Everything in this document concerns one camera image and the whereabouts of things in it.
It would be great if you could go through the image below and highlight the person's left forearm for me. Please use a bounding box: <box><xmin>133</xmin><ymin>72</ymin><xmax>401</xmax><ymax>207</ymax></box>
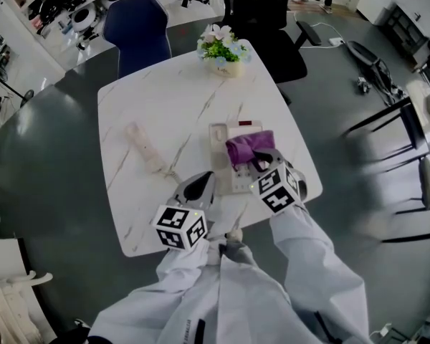
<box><xmin>156</xmin><ymin>240</ymin><xmax>223</xmax><ymax>293</ymax></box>

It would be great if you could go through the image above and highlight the black metal rack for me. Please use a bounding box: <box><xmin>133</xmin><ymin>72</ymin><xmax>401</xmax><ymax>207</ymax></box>
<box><xmin>379</xmin><ymin>5</ymin><xmax>429</xmax><ymax>60</ymax></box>

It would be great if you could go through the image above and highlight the purple cloth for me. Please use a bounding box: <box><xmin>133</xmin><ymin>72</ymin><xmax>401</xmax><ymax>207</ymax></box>
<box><xmin>224</xmin><ymin>130</ymin><xmax>276</xmax><ymax>171</ymax></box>

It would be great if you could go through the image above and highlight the potted flower plant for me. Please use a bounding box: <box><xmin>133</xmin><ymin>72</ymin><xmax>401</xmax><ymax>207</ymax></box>
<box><xmin>196</xmin><ymin>23</ymin><xmax>252</xmax><ymax>80</ymax></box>

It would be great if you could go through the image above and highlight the black standing fan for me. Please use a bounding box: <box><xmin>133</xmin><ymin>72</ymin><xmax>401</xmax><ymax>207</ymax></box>
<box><xmin>0</xmin><ymin>59</ymin><xmax>35</xmax><ymax>108</ymax></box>

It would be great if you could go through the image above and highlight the white box cabinet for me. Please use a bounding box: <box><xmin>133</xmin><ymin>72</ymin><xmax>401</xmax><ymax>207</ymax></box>
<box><xmin>356</xmin><ymin>0</ymin><xmax>395</xmax><ymax>24</ymax></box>

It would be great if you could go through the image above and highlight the white telephone handset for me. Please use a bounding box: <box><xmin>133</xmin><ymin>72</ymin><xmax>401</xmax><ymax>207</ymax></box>
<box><xmin>124</xmin><ymin>121</ymin><xmax>168</xmax><ymax>175</ymax></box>

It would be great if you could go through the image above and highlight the person's right forearm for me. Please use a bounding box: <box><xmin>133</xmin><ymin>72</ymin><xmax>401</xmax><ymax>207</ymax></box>
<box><xmin>268</xmin><ymin>204</ymin><xmax>345</xmax><ymax>286</ymax></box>

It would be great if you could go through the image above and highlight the black mesh office chair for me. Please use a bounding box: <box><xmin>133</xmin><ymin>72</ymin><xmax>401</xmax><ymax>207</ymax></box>
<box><xmin>216</xmin><ymin>0</ymin><xmax>323</xmax><ymax>105</ymax></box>

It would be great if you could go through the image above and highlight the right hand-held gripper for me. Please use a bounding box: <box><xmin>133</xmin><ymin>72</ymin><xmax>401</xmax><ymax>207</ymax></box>
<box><xmin>248</xmin><ymin>148</ymin><xmax>308</xmax><ymax>215</ymax></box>

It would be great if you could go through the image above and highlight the grey cushioned chair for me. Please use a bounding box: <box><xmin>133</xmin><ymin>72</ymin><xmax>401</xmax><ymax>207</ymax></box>
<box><xmin>419</xmin><ymin>156</ymin><xmax>430</xmax><ymax>209</ymax></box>

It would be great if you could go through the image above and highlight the group of round black-white devices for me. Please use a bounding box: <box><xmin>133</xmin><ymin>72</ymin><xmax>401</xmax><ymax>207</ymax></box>
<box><xmin>28</xmin><ymin>0</ymin><xmax>212</xmax><ymax>49</ymax></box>

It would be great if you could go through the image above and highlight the person's white coat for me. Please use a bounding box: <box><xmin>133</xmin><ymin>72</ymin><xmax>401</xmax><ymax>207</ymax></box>
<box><xmin>87</xmin><ymin>244</ymin><xmax>373</xmax><ymax>344</ymax></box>

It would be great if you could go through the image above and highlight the white curved handle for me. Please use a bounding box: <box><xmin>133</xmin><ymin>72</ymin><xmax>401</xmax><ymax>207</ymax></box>
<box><xmin>6</xmin><ymin>270</ymin><xmax>54</xmax><ymax>286</ymax></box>

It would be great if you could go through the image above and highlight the white desk telephone base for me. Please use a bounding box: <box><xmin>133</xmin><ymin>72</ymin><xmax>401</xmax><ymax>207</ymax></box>
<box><xmin>208</xmin><ymin>119</ymin><xmax>264</xmax><ymax>195</ymax></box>

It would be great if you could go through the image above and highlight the person's right shoe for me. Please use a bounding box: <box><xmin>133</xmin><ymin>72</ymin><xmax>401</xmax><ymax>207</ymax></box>
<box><xmin>224</xmin><ymin>229</ymin><xmax>244</xmax><ymax>244</ymax></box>

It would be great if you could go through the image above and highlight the white side table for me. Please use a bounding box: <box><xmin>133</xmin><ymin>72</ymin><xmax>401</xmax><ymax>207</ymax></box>
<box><xmin>340</xmin><ymin>80</ymin><xmax>430</xmax><ymax>243</ymax></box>

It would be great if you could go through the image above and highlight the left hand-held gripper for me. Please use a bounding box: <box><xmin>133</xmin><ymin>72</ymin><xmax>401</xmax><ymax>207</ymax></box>
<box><xmin>152</xmin><ymin>171</ymin><xmax>216</xmax><ymax>252</ymax></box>

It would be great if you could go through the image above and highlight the black mechanical frame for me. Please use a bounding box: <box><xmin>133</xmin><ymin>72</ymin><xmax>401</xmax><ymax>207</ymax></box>
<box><xmin>347</xmin><ymin>40</ymin><xmax>406</xmax><ymax>103</ymax></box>

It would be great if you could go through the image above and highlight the blue chair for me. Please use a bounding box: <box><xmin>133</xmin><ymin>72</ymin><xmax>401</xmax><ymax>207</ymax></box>
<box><xmin>102</xmin><ymin>0</ymin><xmax>173</xmax><ymax>80</ymax></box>

